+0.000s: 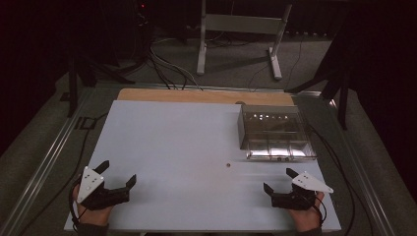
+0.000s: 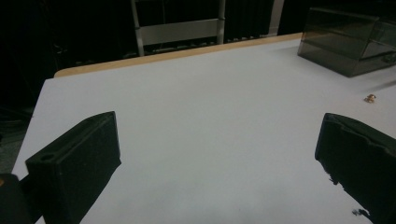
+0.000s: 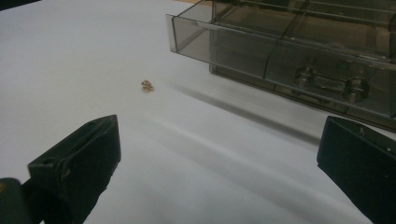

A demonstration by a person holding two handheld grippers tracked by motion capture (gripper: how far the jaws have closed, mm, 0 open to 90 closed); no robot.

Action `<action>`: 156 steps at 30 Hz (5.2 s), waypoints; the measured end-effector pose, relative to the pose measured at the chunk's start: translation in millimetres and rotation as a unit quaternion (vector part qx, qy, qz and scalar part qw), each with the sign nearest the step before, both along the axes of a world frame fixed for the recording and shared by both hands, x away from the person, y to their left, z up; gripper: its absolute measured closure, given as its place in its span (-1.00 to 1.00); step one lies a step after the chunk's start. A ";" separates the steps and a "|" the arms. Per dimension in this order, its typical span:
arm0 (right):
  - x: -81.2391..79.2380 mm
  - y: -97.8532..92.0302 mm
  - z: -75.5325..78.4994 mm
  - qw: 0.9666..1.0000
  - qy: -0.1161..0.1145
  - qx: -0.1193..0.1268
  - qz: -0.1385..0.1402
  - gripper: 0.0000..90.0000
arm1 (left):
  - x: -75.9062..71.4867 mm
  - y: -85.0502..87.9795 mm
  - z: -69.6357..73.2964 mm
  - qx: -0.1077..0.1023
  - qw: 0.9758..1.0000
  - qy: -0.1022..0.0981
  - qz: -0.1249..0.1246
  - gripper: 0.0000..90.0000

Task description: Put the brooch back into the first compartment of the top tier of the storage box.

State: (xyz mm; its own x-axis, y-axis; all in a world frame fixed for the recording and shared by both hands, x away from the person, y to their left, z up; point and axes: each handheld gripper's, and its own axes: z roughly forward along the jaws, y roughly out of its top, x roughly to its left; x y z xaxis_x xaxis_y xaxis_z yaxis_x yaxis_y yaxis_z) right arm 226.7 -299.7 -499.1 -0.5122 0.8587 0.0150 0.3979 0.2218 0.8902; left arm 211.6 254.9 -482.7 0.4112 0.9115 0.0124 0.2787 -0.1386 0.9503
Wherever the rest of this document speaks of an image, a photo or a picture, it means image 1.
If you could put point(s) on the white metal stand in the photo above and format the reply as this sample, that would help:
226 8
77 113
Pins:
241 24

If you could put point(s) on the clear plastic drawer box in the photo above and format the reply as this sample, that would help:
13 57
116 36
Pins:
275 134

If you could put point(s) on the aluminium floor rail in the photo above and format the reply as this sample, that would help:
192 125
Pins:
42 164
364 183

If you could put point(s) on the black floor bracket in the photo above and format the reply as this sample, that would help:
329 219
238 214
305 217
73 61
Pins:
85 123

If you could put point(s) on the person's right hand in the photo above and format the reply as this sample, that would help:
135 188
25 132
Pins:
306 219

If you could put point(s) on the black tripod stand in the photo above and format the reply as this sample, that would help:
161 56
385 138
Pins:
337 82
73 85

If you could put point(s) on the person's left hand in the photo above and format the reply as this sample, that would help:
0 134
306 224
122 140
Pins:
95 217

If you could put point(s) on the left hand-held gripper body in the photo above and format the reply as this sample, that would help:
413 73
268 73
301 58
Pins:
98 196

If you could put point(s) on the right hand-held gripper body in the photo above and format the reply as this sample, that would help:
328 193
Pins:
295 198

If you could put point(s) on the wooden board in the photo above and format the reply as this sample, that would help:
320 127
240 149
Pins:
196 96

